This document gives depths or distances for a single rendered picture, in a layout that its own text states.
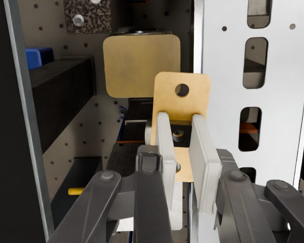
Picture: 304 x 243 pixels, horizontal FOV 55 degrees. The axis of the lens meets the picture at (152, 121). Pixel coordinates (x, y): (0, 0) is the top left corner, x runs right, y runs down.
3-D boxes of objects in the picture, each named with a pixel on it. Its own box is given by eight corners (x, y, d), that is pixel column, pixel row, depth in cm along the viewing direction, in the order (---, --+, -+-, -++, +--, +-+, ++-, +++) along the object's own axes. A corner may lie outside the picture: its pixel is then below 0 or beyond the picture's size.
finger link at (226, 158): (227, 199, 12) (297, 205, 12) (209, 147, 17) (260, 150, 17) (221, 228, 13) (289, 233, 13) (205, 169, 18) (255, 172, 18)
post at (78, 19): (134, 28, 69) (112, 33, 31) (114, 28, 69) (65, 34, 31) (133, 5, 68) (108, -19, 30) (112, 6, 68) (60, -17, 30)
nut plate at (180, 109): (197, 180, 23) (199, 189, 22) (148, 177, 23) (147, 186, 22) (211, 74, 20) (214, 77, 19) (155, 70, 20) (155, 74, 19)
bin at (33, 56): (59, 90, 74) (47, 99, 66) (20, 91, 74) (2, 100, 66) (53, 45, 71) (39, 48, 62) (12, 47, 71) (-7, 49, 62)
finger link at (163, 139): (171, 214, 15) (156, 213, 15) (164, 151, 21) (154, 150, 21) (176, 162, 14) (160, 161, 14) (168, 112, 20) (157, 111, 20)
